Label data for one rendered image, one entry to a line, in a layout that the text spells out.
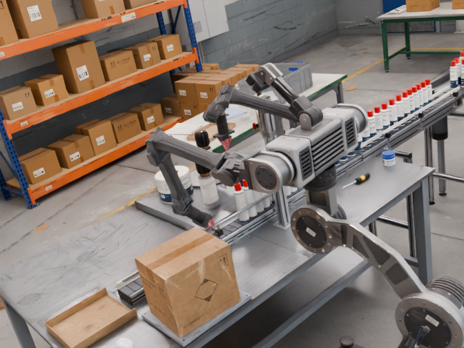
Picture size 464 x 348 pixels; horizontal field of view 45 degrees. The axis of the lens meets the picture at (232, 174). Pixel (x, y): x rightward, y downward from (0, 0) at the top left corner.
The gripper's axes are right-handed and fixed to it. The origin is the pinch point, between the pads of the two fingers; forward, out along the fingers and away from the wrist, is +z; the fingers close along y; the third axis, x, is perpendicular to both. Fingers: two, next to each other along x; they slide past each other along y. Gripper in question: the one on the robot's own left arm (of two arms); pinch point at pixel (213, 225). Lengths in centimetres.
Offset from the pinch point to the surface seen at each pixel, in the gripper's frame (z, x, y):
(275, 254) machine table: 13.6, -0.3, -31.7
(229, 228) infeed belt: 10.2, -3.2, -0.6
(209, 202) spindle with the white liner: 13.0, -12.4, 24.4
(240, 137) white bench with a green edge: 90, -82, 113
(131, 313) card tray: -31, 51, -13
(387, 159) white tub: 76, -82, -24
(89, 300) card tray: -34, 56, 13
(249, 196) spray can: 9.7, -21.7, -3.5
